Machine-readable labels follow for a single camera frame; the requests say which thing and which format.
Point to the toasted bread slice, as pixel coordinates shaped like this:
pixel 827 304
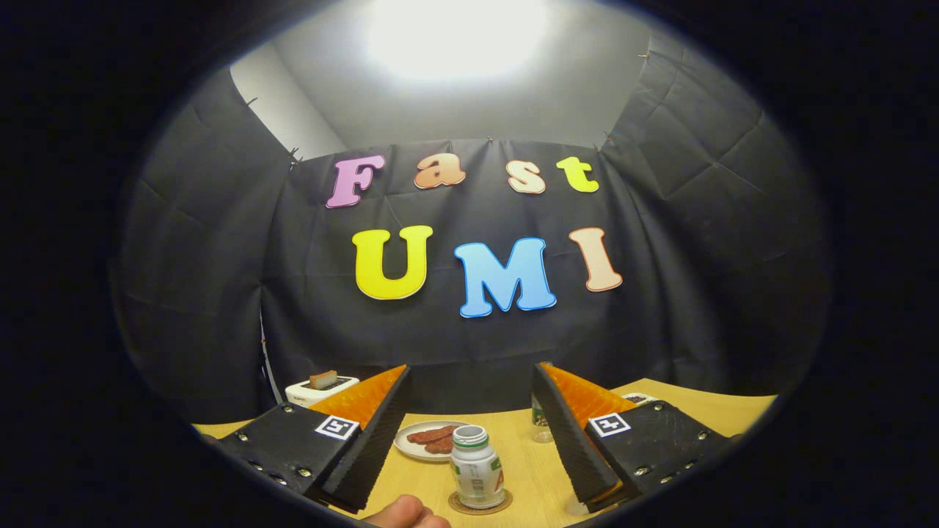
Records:
pixel 323 380

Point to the red sausage slices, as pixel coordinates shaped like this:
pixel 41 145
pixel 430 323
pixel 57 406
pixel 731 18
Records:
pixel 433 438

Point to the white juice bottle green label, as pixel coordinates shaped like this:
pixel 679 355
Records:
pixel 477 473

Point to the wooden table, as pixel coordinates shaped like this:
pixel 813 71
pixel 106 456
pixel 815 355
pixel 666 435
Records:
pixel 528 469

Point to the round cork coaster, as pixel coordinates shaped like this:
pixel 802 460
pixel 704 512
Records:
pixel 458 506

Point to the black backdrop cloth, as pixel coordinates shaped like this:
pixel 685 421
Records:
pixel 697 257

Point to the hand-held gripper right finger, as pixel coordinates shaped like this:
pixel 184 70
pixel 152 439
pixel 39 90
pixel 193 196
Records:
pixel 568 447

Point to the white toaster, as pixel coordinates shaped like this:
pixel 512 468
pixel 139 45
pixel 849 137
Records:
pixel 304 394

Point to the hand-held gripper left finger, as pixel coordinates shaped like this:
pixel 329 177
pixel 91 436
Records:
pixel 370 447

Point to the clear plastic water bottle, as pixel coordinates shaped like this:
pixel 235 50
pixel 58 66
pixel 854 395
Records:
pixel 541 422

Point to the white divided tray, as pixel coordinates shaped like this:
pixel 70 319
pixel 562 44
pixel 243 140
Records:
pixel 637 400

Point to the white round plate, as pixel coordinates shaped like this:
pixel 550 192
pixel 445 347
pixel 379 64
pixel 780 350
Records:
pixel 411 449

